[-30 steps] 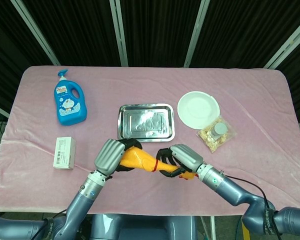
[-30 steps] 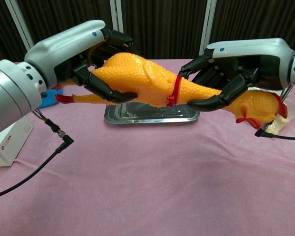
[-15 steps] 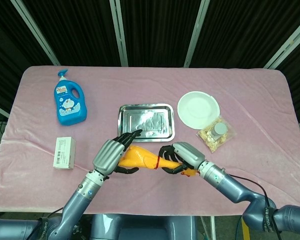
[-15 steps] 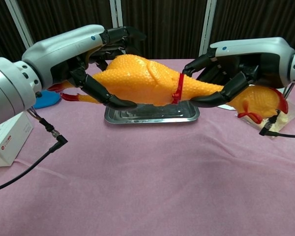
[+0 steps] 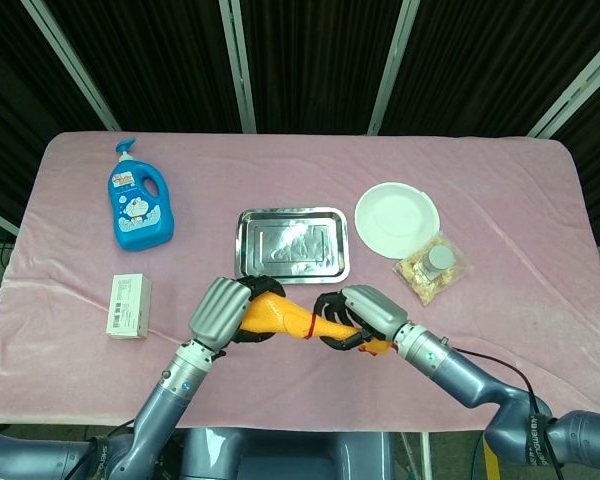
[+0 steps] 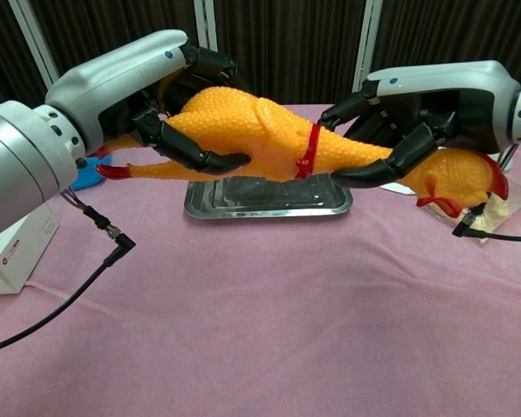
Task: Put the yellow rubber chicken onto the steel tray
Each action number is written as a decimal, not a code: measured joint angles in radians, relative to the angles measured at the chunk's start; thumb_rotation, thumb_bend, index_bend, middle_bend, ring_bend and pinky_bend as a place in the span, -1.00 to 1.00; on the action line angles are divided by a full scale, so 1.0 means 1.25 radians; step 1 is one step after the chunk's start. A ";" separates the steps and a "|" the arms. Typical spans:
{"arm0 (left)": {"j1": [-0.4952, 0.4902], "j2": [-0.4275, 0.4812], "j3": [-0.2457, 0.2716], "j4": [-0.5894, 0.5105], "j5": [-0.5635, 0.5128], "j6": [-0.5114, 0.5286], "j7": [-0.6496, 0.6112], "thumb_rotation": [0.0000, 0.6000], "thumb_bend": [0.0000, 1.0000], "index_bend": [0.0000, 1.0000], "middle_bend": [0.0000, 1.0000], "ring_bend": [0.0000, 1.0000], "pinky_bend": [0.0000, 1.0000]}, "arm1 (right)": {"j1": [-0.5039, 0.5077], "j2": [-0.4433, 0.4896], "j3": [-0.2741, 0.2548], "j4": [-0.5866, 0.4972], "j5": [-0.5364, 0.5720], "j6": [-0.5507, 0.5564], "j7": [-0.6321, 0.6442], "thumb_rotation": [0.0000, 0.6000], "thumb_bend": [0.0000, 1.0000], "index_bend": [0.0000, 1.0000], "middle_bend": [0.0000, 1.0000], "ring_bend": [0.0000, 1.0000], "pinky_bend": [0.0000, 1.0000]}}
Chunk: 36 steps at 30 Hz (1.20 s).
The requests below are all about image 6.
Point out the stainless steel tray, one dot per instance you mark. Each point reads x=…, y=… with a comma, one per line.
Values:
x=265, y=204

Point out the white screen frame post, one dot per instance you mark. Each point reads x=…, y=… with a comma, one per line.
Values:
x=205, y=21
x=367, y=39
x=34, y=39

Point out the white cardboard box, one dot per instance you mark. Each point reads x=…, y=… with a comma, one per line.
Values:
x=21, y=256

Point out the clear snack bag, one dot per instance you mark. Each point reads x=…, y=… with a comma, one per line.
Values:
x=505, y=213

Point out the yellow rubber chicken toy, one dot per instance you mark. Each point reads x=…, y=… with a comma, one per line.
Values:
x=252, y=130

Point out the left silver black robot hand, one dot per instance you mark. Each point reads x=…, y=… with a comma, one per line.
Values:
x=113, y=74

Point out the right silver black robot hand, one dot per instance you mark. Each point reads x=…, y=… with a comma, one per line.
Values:
x=451, y=87

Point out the blue cartoon detergent bottle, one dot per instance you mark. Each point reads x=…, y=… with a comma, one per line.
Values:
x=87, y=178

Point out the pink tablecloth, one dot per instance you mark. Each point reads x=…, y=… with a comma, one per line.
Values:
x=260, y=326

